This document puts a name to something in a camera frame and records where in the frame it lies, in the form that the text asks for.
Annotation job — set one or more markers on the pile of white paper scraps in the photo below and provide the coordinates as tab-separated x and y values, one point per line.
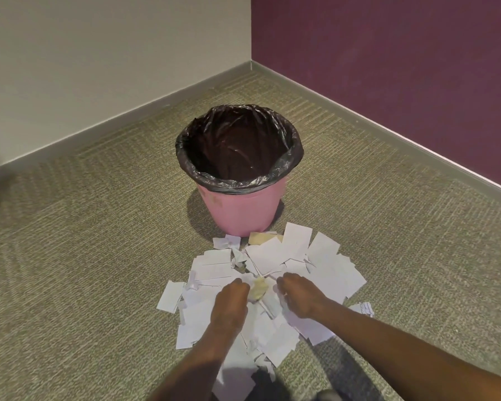
217	271

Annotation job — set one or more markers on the person's right forearm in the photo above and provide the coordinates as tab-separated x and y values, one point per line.
405	354

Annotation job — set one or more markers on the person's right fingers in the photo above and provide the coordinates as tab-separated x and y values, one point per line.
282	288

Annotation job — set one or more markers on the tan cardboard piece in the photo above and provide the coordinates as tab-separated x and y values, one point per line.
264	238

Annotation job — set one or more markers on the person's right hand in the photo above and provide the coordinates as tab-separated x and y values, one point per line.
298	294

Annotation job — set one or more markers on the yellowish paper scrap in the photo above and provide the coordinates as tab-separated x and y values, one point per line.
259	288

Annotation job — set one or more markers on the person's left fingers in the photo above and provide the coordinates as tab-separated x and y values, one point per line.
240	288

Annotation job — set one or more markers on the pink plastic waste bin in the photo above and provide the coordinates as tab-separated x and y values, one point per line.
244	204

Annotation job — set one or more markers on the black plastic bin liner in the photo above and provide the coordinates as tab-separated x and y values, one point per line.
238	148

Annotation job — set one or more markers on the person's left forearm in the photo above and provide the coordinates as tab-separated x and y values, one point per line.
192	367

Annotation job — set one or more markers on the person's left hand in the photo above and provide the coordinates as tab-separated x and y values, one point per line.
229	302

